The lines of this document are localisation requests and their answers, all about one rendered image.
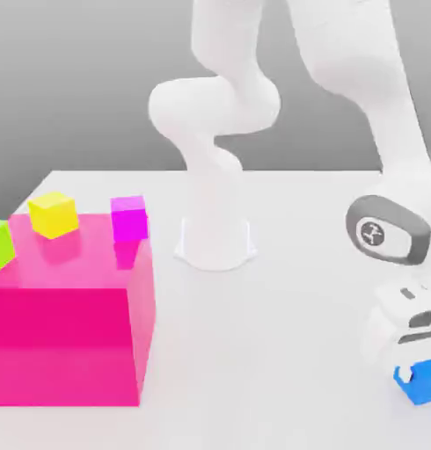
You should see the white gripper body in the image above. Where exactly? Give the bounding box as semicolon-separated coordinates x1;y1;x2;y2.
367;307;431;374

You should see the small blue cube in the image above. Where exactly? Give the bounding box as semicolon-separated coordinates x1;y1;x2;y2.
392;357;431;406

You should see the small magenta cube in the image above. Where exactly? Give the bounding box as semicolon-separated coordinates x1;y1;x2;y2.
110;195;150;243

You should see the small yellow cube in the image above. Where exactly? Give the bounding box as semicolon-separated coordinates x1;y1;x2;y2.
26;191;80;241

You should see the small green cube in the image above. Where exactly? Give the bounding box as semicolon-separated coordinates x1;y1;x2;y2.
0;219;17;277

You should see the large pink box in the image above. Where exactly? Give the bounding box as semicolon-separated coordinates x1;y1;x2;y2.
0;212;157;408

